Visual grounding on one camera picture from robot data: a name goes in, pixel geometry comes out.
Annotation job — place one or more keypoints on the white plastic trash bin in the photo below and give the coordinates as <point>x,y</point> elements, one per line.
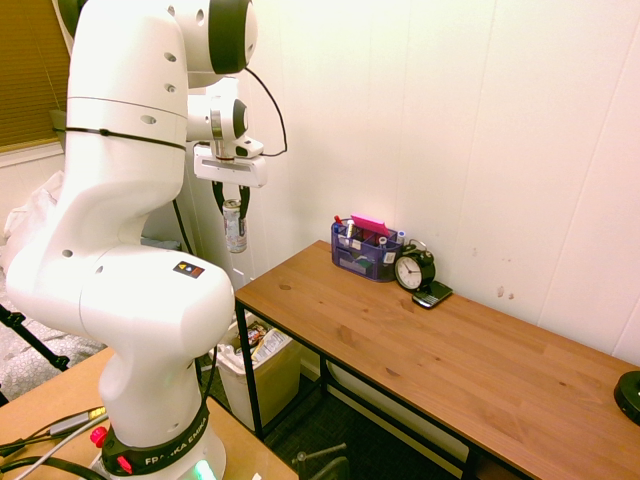
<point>272,385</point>

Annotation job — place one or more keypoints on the purple mesh desk organizer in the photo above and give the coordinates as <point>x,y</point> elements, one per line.
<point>365,262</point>

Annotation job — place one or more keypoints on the black round device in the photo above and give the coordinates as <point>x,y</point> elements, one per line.
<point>630,397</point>

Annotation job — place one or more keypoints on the wooden table with black frame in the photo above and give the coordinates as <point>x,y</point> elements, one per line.
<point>425,360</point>

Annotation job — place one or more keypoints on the white patterned bedding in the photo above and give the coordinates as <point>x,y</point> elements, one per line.
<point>30,375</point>

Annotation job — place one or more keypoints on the black mobile phone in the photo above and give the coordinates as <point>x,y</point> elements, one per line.
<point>433,295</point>

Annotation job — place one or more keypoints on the pink sticky note pad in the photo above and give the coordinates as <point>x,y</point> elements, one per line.
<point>370,225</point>

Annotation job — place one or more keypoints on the black twin-bell alarm clock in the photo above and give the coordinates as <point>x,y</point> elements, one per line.
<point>412,270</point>

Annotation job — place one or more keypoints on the white printed drink can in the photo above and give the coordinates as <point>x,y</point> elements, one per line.
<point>235,235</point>

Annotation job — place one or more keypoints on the red marker pen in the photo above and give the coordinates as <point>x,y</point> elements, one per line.
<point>339,220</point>

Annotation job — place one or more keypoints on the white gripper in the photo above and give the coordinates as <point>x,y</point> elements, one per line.
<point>235,172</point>

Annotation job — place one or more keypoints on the brown window blind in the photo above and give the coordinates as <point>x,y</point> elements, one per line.
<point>30,75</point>

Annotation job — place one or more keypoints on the black metal clamp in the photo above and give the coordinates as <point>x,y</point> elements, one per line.
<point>322,457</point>

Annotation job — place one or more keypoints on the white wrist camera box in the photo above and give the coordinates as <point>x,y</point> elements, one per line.
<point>250,148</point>

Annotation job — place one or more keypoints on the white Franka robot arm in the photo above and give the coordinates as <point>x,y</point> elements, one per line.
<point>125,310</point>

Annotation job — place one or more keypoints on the dark snack wrapper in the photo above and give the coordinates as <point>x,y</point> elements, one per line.
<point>256,332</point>

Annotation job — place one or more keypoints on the white labelled food package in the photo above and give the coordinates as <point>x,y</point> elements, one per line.
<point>270,345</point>

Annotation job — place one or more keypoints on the red round knob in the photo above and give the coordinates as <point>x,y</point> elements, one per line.
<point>124,466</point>
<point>98,437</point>

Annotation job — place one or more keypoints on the black tripod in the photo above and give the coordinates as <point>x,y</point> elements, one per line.
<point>30,337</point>

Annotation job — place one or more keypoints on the grey headboard panel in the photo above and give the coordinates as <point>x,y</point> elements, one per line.
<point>162,225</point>

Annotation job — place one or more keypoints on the blue capped pen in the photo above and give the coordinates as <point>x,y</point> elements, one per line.
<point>401,236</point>

